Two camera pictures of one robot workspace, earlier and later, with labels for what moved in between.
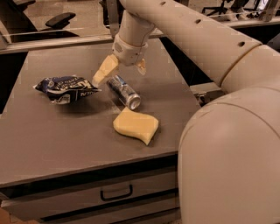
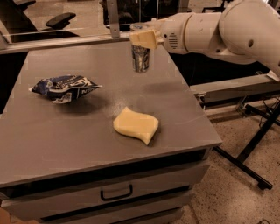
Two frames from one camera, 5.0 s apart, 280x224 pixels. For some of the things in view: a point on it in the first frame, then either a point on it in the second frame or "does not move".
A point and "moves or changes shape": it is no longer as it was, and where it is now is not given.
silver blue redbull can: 124,93 moves or changes shape
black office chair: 19,26 does not move
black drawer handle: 116,197 does not move
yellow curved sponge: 129,122 does not move
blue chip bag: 65,88 does not move
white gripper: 129,53 → 171,35
